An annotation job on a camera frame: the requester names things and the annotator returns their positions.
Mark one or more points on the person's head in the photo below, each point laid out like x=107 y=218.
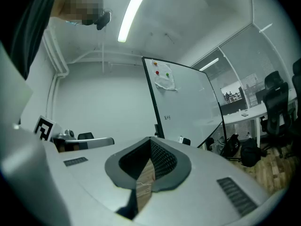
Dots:
x=77 y=6

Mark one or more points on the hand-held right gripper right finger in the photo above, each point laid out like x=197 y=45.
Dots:
x=202 y=173

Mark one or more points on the glass whiteboard black frame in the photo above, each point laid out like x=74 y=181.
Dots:
x=188 y=102

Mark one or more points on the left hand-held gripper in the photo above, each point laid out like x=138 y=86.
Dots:
x=47 y=128

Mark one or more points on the crumpled printed paper sheet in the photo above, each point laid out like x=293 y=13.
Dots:
x=164 y=81

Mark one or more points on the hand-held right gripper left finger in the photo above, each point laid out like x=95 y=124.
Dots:
x=94 y=173

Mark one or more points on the black office chair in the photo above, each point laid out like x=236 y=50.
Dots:
x=85 y=135
x=272 y=78
x=296 y=86
x=277 y=107

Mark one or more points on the person's black shirt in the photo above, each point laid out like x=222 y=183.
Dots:
x=28 y=32

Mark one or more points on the long ceiling light bar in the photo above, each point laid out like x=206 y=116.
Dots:
x=209 y=64
x=131 y=13

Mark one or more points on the white curved desk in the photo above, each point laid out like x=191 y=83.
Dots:
x=235 y=118

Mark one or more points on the black head-worn camera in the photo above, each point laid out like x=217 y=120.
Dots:
x=103 y=20

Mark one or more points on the white wall pipes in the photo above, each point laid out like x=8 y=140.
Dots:
x=61 y=65

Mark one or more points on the black backpack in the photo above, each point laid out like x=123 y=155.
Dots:
x=250 y=152

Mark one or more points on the black grey bag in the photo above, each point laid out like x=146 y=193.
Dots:
x=231 y=145

